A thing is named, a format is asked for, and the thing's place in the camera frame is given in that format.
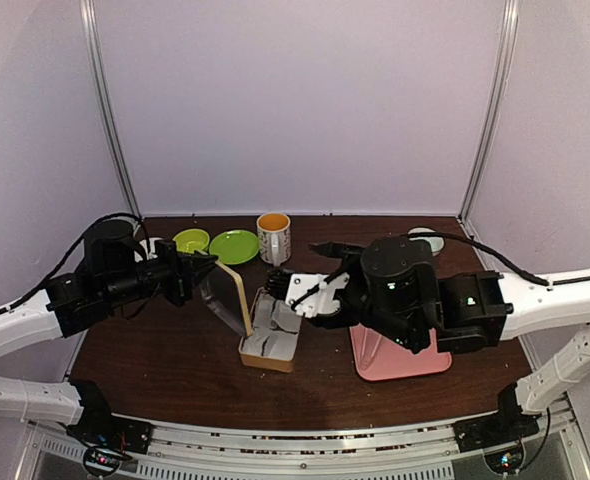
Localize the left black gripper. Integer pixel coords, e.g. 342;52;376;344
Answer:
102;237;218;308

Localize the beige tin box base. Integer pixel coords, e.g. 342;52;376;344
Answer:
238;288;302;373

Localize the aluminium front rail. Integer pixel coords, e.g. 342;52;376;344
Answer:
16;392;590;480

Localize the pale celadon tea bowl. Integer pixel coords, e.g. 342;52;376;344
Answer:
407;227;445;257

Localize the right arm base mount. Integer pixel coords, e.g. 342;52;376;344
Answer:
453;412;539;477

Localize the bear print tin lid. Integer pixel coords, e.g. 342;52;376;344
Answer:
199;261;252;338

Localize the black white dotted cup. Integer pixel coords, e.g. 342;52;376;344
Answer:
134;237;160;262

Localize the aluminium frame post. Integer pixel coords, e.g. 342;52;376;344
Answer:
458;0;520;224
79;0;141;216

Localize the green small bowl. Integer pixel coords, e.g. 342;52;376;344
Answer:
173;228;210;254

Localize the white paper cupcake liner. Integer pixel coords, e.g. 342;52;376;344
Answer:
270;300;301;335
241;334;271;357
252;293;276;330
264;331;299;362

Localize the white floral mug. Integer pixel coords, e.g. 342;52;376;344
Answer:
256;212;291;267

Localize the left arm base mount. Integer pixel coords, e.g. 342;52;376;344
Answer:
59;416;154;479

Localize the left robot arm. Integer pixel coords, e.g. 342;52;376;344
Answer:
0;213;217;444

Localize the pink plastic tray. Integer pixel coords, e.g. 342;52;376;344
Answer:
349;325;452;382

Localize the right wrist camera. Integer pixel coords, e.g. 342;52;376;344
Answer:
285;273;350;319

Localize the left aluminium frame post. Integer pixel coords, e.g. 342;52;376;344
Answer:
79;0;141;216

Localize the right aluminium frame post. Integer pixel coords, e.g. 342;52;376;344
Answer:
458;0;520;224

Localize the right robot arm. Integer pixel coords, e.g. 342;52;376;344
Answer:
265;233;590;442

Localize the green saucer plate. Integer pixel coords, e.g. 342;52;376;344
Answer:
209;229;260;265

